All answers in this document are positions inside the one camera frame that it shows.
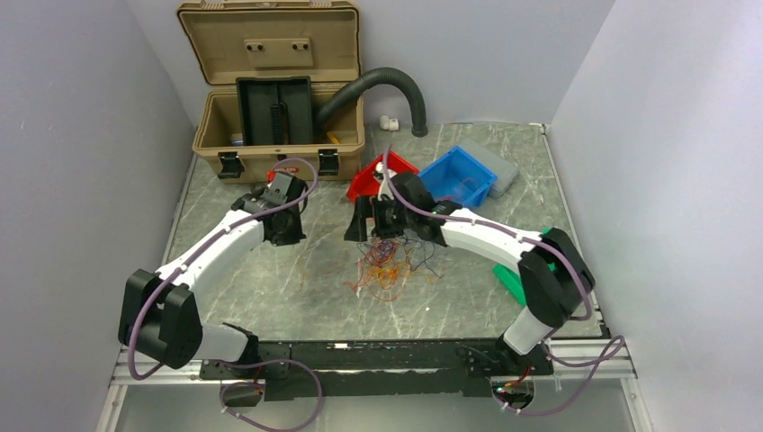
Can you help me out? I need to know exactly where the purple wire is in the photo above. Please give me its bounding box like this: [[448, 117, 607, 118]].
[[357, 233, 445, 280]]

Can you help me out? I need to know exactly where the black toolbox tray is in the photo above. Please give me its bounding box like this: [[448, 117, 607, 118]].
[[236, 76, 314, 146]]

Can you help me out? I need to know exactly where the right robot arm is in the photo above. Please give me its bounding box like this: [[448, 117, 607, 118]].
[[344, 172, 596, 374]]

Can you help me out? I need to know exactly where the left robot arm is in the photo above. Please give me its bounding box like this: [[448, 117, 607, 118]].
[[118, 173, 310, 378]]

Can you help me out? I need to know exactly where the yellow tool in toolbox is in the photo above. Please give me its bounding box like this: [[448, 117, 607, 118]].
[[326, 131, 340, 144]]

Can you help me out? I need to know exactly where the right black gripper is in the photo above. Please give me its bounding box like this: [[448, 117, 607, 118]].
[[345, 193, 416, 242]]

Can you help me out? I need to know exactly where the blue plastic bin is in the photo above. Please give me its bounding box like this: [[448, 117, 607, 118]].
[[418, 146, 497, 209]]

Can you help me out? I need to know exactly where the black corrugated hose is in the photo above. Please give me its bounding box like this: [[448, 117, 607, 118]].
[[316, 67, 430, 139]]

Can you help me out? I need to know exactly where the white pipe fitting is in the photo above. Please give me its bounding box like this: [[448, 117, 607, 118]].
[[379, 115, 399, 131]]

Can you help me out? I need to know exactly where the tan plastic toolbox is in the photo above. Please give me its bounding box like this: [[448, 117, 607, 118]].
[[176, 1, 365, 184]]

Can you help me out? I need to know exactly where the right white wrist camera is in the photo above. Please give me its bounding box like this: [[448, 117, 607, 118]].
[[373, 162, 397, 200]]

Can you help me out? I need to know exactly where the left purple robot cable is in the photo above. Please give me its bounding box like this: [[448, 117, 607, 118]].
[[127, 157, 327, 432]]

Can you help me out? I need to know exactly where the grey plastic case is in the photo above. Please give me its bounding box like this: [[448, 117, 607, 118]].
[[458, 139, 519, 199]]

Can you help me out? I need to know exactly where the green plastic bin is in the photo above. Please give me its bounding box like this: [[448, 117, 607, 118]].
[[493, 264, 526, 307]]

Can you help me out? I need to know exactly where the red plastic bin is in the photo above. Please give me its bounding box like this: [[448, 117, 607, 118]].
[[346, 151, 419, 203]]

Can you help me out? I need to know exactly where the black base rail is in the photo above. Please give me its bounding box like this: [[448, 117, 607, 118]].
[[200, 337, 553, 401]]

